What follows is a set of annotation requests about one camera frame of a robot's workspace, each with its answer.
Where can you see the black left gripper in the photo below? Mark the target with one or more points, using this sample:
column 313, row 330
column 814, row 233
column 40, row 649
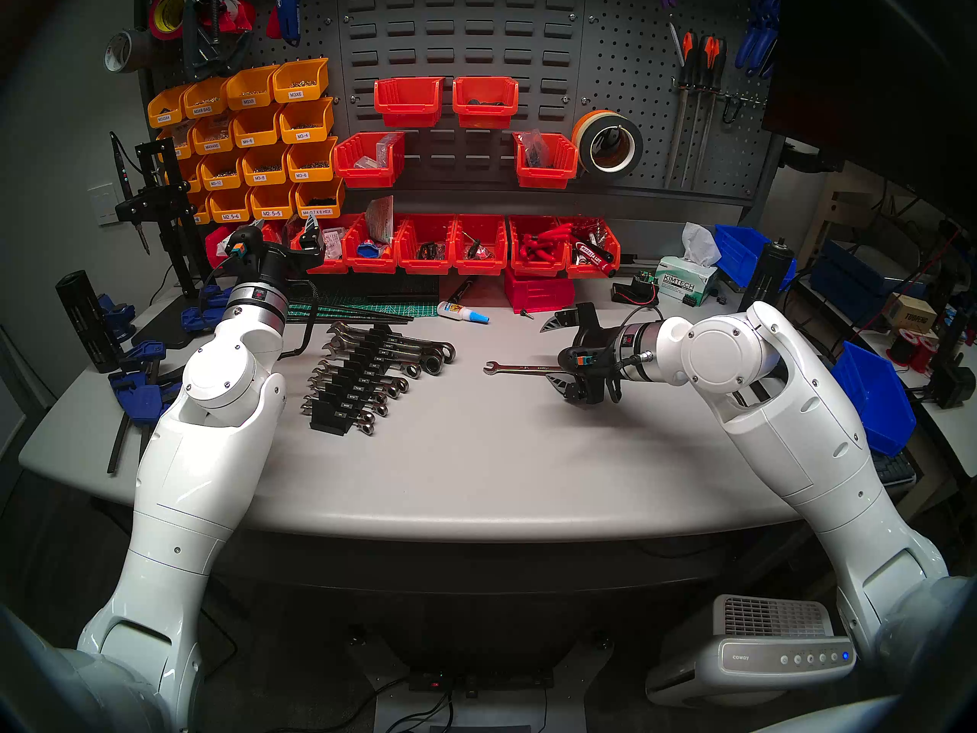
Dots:
column 273, row 264

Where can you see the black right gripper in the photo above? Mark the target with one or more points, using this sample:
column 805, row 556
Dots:
column 607, row 353

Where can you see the white wall plate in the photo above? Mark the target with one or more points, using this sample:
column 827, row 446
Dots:
column 103, row 205

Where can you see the clear packet of parts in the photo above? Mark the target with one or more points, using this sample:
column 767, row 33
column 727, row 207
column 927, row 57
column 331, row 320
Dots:
column 379, row 218

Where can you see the yellow bin labelled M2.5-8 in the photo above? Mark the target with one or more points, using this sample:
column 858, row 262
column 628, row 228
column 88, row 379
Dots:
column 200, row 208

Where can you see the silver combination wrench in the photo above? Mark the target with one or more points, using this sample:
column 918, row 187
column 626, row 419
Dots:
column 519, row 368

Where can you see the red clamp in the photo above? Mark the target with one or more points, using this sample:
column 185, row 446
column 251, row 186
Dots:
column 238, row 14

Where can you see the black computer monitor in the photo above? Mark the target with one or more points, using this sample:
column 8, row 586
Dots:
column 878, row 75

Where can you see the largest chrome racked wrench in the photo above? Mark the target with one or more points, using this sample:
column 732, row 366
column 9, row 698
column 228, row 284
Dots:
column 420, row 346

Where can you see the black ribbed cylinder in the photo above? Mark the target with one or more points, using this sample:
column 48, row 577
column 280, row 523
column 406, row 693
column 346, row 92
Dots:
column 88, row 319
column 769, row 273

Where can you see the chrome racked ratchet wrench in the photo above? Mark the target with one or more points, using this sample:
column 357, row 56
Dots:
column 379, row 409
column 385, row 380
column 397, row 366
column 408, row 356
column 389, row 394

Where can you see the dark blue crate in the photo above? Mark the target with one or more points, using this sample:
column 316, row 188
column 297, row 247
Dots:
column 847, row 281

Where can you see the red yellow tape roll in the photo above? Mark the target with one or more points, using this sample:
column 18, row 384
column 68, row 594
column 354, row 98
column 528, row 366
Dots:
column 155, row 14

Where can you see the yellow bin labelled M2.5-6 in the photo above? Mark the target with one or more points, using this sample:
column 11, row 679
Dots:
column 229, row 205

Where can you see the green cutting mat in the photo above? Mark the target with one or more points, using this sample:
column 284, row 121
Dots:
column 382, row 309

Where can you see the black computer keyboard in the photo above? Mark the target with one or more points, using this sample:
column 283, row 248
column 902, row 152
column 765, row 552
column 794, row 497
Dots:
column 897, row 468

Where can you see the Kimtech tissue box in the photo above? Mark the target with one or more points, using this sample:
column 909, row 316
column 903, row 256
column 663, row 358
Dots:
column 683, row 282

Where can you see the yellow bin labelled M4-6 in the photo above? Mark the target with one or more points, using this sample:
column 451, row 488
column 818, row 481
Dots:
column 256, row 127

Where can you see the white Coway air purifier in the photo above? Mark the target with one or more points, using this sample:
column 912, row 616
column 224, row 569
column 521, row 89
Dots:
column 763, row 651

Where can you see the grey duct tape roll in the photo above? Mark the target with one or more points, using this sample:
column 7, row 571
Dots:
column 122, row 50

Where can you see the yellow bin labelled M3-16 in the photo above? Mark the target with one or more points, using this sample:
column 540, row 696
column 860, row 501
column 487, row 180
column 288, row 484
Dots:
column 189, row 175

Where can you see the black marker pen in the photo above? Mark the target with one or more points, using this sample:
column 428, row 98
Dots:
column 462, row 289

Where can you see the clear bag black parts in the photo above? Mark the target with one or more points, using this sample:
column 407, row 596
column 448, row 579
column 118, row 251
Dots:
column 534, row 147

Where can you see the clear plastic parts box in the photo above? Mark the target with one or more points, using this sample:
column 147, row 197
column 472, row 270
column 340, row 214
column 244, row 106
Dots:
column 374, row 153

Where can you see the black screw clamp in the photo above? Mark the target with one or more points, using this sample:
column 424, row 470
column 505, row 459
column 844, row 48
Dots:
column 206, row 48

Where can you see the yellow bin labelled M3-4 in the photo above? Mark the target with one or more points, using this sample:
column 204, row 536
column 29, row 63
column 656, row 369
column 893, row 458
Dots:
column 305, row 121

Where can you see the thin black rod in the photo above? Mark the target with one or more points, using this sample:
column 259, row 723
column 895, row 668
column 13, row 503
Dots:
column 366, row 312
column 343, row 321

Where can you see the black soldering iron pen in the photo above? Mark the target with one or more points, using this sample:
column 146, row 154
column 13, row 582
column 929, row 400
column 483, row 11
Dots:
column 120, row 170

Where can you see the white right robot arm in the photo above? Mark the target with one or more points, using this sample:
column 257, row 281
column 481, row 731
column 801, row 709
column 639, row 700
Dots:
column 786, row 434

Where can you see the yellow bin labelled M3-8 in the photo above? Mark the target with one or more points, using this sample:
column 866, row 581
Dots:
column 263, row 165

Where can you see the large orange white tape roll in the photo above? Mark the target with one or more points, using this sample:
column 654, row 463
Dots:
column 584, row 140

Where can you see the black wrench holder rack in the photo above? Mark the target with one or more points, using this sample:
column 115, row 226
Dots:
column 332, row 426

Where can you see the black power strip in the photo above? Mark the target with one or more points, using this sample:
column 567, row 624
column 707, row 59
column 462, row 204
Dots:
column 477, row 682

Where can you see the smallest chrome racked wrench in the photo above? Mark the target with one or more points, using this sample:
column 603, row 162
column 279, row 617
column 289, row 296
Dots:
column 367, row 427

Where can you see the black carabiner hook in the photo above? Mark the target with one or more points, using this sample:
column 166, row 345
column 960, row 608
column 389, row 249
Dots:
column 731, row 113

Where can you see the red hanging storage bin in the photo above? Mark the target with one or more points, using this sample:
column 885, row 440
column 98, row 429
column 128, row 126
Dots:
column 369, row 175
column 485, row 101
column 408, row 101
column 545, row 175

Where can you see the yellow bin labelled M4X4X6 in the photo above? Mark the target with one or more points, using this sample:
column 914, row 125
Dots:
column 212, row 134

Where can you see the yellow bin labelled M3X6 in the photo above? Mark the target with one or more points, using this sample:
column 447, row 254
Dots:
column 299, row 81

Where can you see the yellow bin labelled M3-12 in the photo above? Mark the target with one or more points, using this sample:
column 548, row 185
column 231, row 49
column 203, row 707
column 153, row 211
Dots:
column 220, row 171

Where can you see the yellow bin labelled M4-0.7 HEX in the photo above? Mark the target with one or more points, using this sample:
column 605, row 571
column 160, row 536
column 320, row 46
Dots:
column 319, row 198

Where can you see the blue bar clamp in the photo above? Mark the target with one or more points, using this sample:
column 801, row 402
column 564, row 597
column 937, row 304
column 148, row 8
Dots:
column 141, row 399
column 202, row 313
column 145, row 351
column 116, row 315

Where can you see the black bench device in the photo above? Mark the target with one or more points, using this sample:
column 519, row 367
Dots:
column 954, row 380

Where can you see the grey pegboard back panel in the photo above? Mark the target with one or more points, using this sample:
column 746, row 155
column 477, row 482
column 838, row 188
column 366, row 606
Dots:
column 611, row 52

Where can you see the black soldering iron stand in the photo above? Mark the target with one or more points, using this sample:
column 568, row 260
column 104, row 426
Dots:
column 164, row 205

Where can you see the clear labelled screw bags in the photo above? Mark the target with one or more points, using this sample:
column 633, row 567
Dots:
column 332, row 243

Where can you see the white glue bottle blue cap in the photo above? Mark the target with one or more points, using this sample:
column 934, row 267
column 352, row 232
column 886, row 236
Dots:
column 458, row 310

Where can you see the blue plastic cap piece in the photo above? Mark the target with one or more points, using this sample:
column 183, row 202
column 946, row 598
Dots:
column 366, row 249

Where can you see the small cardboard box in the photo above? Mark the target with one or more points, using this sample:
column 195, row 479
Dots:
column 912, row 311

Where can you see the yellow bin labelled M2.5-5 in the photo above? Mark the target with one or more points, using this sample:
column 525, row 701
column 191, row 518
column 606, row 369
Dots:
column 271, row 201

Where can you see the yellow bin labelled M3-6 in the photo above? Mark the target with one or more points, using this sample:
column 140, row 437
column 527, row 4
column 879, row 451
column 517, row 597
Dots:
column 309, row 160

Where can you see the yellow bin labelled M3X5X4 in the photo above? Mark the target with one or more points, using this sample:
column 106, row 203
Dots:
column 166, row 107

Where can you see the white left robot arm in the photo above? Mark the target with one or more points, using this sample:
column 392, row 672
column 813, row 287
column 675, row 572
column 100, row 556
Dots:
column 206, row 464

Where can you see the yellow bin labelled M4X6X6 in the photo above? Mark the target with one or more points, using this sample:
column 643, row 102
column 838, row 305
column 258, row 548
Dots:
column 177, row 142

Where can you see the blue plastic bin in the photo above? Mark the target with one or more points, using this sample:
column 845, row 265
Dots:
column 878, row 395
column 740, row 254

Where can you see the yellow bin labelled M3X8 BAD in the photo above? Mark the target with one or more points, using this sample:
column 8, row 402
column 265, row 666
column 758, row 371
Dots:
column 204, row 98

